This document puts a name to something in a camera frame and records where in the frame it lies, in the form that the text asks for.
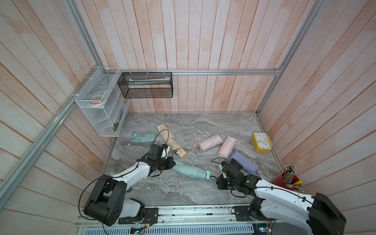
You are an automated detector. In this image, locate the beige umbrella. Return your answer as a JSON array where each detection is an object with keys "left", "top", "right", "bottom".
[{"left": 167, "top": 139, "right": 187, "bottom": 159}]

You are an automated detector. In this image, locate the mint green sleeve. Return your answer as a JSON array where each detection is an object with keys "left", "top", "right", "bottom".
[{"left": 130, "top": 132, "right": 156, "bottom": 143}]

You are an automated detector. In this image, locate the mint green umbrella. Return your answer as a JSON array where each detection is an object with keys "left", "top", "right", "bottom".
[{"left": 172, "top": 161, "right": 211, "bottom": 180}]

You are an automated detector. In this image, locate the pink umbrella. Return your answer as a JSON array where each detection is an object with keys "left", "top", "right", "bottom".
[
  {"left": 217, "top": 136, "right": 238, "bottom": 158},
  {"left": 193, "top": 134, "right": 223, "bottom": 151}
]

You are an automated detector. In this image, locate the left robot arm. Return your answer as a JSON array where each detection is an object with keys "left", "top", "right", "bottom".
[{"left": 83, "top": 144, "right": 176, "bottom": 226}]

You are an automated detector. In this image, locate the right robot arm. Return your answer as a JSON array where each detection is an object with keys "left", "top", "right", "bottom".
[{"left": 216, "top": 160, "right": 347, "bottom": 235}]

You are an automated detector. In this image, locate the lavender umbrella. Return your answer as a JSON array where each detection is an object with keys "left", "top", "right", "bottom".
[{"left": 229, "top": 151, "right": 259, "bottom": 175}]

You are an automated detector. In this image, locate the yellow alarm clock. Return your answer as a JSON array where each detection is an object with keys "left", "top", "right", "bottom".
[{"left": 252, "top": 132, "right": 273, "bottom": 153}]

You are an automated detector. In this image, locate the red pen holder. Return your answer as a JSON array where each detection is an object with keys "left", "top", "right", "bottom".
[{"left": 272, "top": 164, "right": 303, "bottom": 192}]

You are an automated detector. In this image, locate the black mesh basket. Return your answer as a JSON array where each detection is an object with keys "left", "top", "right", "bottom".
[{"left": 117, "top": 72, "right": 174, "bottom": 99}]

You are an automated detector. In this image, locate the tape roll on shelf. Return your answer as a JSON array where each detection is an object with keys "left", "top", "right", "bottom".
[{"left": 88, "top": 93, "right": 107, "bottom": 107}]

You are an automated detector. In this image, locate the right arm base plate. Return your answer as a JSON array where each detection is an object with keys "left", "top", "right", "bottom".
[{"left": 233, "top": 206, "right": 270, "bottom": 222}]

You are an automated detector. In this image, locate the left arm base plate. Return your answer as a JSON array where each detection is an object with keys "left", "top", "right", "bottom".
[{"left": 118, "top": 207, "right": 159, "bottom": 225}]

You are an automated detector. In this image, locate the white wire shelf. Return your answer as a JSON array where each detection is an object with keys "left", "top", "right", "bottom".
[{"left": 75, "top": 67, "right": 130, "bottom": 137}]

